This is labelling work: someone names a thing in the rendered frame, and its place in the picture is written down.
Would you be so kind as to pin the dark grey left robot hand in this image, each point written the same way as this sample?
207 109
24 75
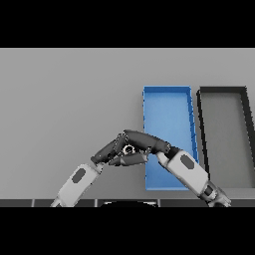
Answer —
108 151

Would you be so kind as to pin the blue bin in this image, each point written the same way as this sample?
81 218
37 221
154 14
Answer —
167 113

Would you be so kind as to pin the dark grey bin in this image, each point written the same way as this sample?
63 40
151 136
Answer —
225 139

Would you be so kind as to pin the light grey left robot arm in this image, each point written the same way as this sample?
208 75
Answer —
77 181

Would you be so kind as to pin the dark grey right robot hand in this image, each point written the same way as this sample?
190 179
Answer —
146 140

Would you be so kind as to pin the blue pipe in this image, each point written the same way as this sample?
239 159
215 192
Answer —
128 149

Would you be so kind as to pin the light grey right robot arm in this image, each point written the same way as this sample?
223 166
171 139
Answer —
189 171

